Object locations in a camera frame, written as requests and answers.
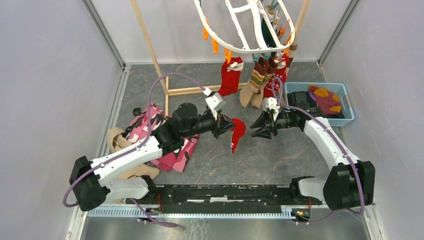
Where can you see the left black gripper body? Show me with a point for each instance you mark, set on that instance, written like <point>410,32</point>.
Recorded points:
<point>211,123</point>

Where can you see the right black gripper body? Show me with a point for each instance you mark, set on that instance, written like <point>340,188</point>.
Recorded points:
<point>284,122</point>

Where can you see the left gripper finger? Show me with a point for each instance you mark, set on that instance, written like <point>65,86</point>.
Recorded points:
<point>220,131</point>
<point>225,123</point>

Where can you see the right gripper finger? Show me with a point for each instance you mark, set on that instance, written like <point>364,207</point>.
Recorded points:
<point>261,121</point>
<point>264,133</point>

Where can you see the red santa sock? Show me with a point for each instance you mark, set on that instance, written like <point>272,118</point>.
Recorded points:
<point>238,131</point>
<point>230,76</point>

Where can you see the white oval clip hanger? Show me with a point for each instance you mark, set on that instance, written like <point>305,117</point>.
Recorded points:
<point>244,35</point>

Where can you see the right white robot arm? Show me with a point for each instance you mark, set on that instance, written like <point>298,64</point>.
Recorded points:
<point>350,182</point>

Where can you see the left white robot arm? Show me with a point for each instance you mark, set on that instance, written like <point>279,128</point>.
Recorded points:
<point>95,181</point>

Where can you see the socks pile in basket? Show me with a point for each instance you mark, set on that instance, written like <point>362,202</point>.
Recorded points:
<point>327,101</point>

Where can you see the red patterned christmas sock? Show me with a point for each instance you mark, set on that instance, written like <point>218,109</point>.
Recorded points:
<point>278,77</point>

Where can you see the blue plastic basket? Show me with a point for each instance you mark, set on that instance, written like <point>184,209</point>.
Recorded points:
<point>347,113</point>

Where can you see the pink camouflage cloth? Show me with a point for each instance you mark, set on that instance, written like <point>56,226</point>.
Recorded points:
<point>138,129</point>

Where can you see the dark green sock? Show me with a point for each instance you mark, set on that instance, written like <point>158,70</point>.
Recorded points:
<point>266,33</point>

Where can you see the beige cloth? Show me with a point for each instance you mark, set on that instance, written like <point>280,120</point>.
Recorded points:
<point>116,142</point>

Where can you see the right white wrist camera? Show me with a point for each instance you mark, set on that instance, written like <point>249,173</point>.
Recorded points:
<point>271,106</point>

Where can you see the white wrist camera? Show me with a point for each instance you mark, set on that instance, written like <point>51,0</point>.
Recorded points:
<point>271,106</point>
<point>213,100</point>

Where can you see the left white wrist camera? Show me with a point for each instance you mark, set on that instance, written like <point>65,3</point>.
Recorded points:
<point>213,100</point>

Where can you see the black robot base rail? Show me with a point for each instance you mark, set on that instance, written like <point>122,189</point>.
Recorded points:
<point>225,199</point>

